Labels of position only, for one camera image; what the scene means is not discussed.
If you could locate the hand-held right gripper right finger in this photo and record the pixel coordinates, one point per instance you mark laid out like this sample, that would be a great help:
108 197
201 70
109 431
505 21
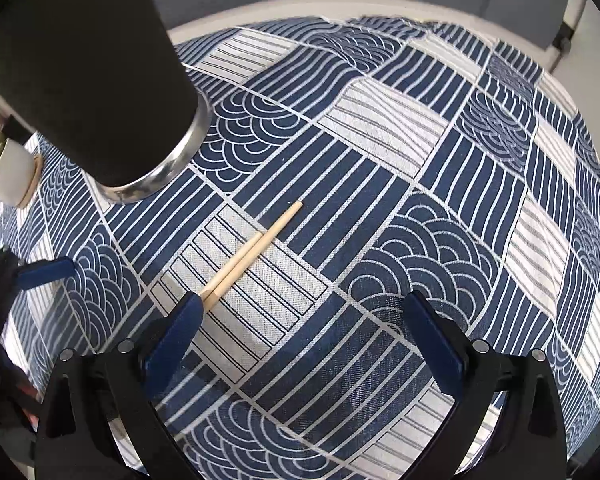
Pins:
440 345

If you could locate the blue white patterned tablecloth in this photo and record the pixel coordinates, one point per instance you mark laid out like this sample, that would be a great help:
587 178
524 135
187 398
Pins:
380 185

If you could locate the white metal leg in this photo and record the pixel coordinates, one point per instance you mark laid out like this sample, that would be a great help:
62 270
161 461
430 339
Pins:
575 5

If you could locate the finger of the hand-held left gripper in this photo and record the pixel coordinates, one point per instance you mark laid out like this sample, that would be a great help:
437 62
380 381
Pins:
45 272

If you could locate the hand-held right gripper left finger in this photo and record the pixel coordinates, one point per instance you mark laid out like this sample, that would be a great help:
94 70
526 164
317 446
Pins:
175 340

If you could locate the black cylindrical utensil holder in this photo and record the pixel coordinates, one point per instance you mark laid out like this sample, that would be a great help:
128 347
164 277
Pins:
80 60

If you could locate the bamboo chopstick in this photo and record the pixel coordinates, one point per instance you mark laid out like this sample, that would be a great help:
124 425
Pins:
242 252
270 236

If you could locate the round wooden coaster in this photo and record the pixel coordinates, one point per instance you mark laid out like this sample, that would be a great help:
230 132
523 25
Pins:
33 180

